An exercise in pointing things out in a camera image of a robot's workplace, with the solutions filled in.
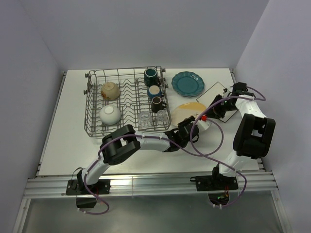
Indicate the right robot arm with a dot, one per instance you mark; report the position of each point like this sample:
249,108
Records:
253,137

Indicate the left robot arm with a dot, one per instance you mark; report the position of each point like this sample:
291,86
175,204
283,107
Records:
121,144

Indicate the cream bowl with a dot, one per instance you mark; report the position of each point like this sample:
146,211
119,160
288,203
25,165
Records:
110,91

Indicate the brown mug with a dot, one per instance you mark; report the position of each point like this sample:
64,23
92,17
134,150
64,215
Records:
157,104

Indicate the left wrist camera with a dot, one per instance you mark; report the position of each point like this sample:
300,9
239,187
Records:
203,123

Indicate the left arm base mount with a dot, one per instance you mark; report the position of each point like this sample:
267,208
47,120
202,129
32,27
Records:
74,188

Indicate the teal scalloped plate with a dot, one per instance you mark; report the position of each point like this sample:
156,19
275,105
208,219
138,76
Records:
188,84

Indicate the clear drinking glass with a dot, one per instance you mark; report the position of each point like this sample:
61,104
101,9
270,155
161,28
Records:
161,117

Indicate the white square plate black rim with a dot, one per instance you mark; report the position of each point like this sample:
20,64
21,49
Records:
208,97

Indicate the aluminium rail frame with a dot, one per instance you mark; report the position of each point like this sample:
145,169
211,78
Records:
149,193

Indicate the grey wire dish rack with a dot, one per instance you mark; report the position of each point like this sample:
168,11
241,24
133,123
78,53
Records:
132,100

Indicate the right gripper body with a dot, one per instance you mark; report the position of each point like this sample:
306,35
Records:
219,110

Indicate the cream yellow plate leaf motif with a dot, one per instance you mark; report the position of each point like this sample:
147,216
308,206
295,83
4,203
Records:
185,111

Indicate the white bowl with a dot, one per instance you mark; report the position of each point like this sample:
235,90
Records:
110,115

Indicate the clear glass mug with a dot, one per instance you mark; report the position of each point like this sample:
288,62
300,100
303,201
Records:
145,120

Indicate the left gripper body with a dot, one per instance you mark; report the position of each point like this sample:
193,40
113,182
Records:
185,123

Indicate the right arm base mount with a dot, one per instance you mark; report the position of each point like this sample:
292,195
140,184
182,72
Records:
208,183

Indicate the dark blue mug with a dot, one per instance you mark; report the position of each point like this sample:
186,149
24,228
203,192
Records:
154,91

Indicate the teal green mug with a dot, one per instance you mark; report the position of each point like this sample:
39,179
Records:
151,77

